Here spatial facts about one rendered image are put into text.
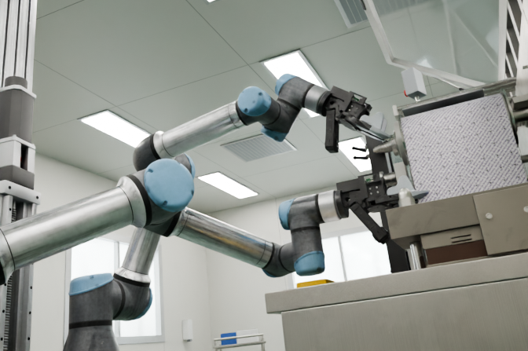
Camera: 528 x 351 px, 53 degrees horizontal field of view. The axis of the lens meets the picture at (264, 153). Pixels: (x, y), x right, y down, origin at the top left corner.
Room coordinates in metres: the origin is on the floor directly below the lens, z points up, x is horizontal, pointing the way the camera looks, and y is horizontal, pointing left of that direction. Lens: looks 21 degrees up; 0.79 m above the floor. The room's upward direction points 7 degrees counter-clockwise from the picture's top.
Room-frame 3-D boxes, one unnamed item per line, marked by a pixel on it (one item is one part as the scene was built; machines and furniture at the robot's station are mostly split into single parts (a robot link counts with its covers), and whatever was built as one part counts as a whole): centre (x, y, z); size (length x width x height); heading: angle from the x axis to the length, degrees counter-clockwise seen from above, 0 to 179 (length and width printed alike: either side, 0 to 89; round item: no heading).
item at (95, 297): (1.50, 0.52, 0.98); 0.13 x 0.12 x 0.14; 155
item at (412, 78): (1.77, -0.58, 1.66); 0.07 x 0.07 x 0.10; 49
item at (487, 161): (1.16, -0.45, 1.11); 0.23 x 0.01 x 0.18; 69
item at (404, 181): (1.19, -0.32, 1.11); 0.09 x 0.03 x 0.06; 68
